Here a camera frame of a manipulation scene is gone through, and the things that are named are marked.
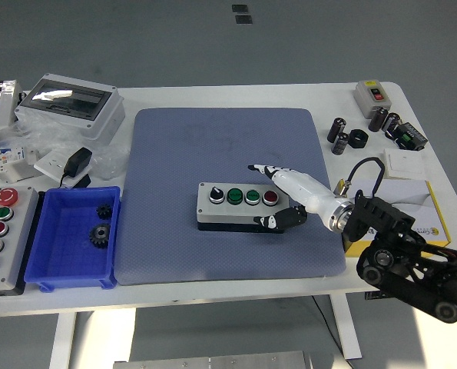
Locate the blue plastic bin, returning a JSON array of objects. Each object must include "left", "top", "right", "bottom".
[{"left": 23, "top": 186, "right": 121, "bottom": 291}]

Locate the clear plastic bag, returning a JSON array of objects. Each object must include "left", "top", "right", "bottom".
[{"left": 0, "top": 115, "right": 131, "bottom": 181}]

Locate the grey enclosure with clear lid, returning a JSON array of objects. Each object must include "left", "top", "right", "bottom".
[{"left": 15, "top": 72, "right": 126, "bottom": 145}]

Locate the black power adapter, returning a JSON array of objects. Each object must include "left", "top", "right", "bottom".
[{"left": 60, "top": 147, "right": 94, "bottom": 189}]

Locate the thin black floor cable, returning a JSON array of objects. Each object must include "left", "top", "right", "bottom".
[{"left": 311, "top": 295, "right": 354, "bottom": 369}]

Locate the black module with green terminal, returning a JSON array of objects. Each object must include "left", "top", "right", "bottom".
[{"left": 391, "top": 121, "right": 429, "bottom": 151}]

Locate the white circuit breaker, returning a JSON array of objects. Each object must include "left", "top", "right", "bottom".
[{"left": 0, "top": 144, "right": 41, "bottom": 181}]

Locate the grey-blue table mat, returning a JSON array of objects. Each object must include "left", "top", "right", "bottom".
[{"left": 114, "top": 107, "right": 347, "bottom": 286}]

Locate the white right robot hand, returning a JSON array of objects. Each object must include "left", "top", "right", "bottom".
[{"left": 247, "top": 163, "right": 339, "bottom": 234}]

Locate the grey metal plate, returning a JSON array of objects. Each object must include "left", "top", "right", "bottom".
[{"left": 112, "top": 350, "right": 313, "bottom": 369}]

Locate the grey two-button switch box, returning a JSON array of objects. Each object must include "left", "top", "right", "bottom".
[{"left": 353, "top": 79, "right": 391, "bottom": 119}]

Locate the black cylindrical capacitor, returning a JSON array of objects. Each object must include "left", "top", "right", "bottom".
[
  {"left": 327, "top": 118, "right": 347, "bottom": 144},
  {"left": 368, "top": 107, "right": 389, "bottom": 134},
  {"left": 332, "top": 131, "right": 350, "bottom": 155},
  {"left": 381, "top": 111, "right": 402, "bottom": 136}
]

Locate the yellow and white cardboard box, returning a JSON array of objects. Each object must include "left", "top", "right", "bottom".
[{"left": 333, "top": 178, "right": 452, "bottom": 258}]

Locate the white table leg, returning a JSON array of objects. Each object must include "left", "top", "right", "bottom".
[
  {"left": 48, "top": 311, "right": 78, "bottom": 369},
  {"left": 329, "top": 294, "right": 363, "bottom": 361}
]

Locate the white rectangular box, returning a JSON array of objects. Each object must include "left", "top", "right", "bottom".
[{"left": 0, "top": 79, "right": 26, "bottom": 134}]

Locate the large black bevel gear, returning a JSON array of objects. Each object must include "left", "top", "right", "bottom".
[{"left": 88, "top": 222, "right": 112, "bottom": 250}]

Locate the white wall switch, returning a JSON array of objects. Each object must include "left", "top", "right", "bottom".
[{"left": 383, "top": 148, "right": 426, "bottom": 180}]

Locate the grey five-button control box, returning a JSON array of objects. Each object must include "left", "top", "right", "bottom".
[{"left": 0, "top": 186, "right": 40, "bottom": 297}]

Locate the white wall socket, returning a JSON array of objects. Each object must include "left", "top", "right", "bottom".
[{"left": 33, "top": 149, "right": 78, "bottom": 181}]

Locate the grey four-button control box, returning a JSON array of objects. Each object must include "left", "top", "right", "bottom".
[{"left": 196, "top": 181, "right": 290, "bottom": 234}]

